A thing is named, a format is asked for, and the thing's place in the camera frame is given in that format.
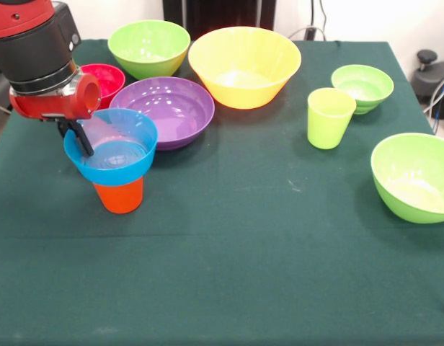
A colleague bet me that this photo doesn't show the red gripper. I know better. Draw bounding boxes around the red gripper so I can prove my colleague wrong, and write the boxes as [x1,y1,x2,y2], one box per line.
[9,71,102,157]

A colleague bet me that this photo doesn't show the blue bowl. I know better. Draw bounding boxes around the blue bowl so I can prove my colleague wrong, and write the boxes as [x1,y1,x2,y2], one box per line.
[63,107,159,187]

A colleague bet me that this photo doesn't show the orange cup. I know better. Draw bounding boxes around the orange cup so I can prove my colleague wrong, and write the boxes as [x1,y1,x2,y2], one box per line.
[92,176,145,215]

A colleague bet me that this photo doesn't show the pink bowl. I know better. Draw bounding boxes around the pink bowl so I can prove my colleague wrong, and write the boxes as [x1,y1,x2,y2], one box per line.
[80,63,126,110]

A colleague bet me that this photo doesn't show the purple bowl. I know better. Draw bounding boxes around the purple bowl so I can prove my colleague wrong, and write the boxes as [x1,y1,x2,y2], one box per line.
[109,76,216,151]

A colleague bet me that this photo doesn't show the large light green bowl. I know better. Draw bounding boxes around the large light green bowl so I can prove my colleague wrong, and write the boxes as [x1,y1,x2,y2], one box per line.
[370,132,444,225]
[107,19,191,81]

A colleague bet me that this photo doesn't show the large yellow bowl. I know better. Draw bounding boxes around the large yellow bowl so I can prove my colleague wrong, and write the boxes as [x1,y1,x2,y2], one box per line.
[187,26,302,110]

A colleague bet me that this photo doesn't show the dark green tablecloth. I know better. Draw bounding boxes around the dark green tablecloth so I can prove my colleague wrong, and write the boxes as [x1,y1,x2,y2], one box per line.
[0,38,444,346]

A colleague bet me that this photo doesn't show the yellow-green cup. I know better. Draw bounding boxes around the yellow-green cup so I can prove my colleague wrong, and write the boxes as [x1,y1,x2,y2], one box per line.
[307,87,358,150]

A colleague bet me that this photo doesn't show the small green bowl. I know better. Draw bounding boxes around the small green bowl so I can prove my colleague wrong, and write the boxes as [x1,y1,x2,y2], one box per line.
[330,64,395,115]

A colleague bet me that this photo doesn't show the black knobbed stand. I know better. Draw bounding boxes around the black knobbed stand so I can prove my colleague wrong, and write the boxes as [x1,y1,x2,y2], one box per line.
[412,49,444,120]

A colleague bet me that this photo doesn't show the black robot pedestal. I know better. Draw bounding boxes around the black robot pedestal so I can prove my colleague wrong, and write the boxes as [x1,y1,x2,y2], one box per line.
[163,0,277,40]

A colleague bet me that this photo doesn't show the blue cable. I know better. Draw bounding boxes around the blue cable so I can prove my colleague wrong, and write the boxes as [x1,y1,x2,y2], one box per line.
[432,84,444,135]

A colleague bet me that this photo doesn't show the grey cable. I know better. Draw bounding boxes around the grey cable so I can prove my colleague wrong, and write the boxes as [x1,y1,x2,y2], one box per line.
[422,73,444,113]

